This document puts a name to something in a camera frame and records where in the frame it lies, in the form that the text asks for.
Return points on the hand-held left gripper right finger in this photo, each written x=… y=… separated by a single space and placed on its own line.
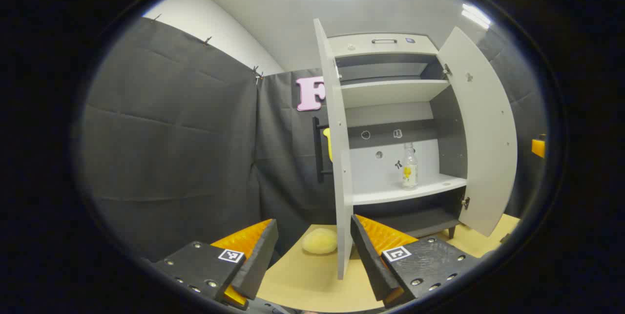
x=373 y=265

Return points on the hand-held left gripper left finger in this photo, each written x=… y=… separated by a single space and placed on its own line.
x=259 y=260

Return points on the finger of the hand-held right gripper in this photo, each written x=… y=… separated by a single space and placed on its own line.
x=538 y=148

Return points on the grey cabinet door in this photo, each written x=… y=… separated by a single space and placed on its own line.
x=488 y=128
x=339 y=157

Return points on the clear plastic bottle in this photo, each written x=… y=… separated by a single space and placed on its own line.
x=410 y=177

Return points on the grey cabinet with shelves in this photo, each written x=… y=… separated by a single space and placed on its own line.
x=390 y=92

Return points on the ceiling light panel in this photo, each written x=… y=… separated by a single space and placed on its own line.
x=476 y=16

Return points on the black backdrop cloth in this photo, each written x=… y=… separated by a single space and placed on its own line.
x=171 y=133

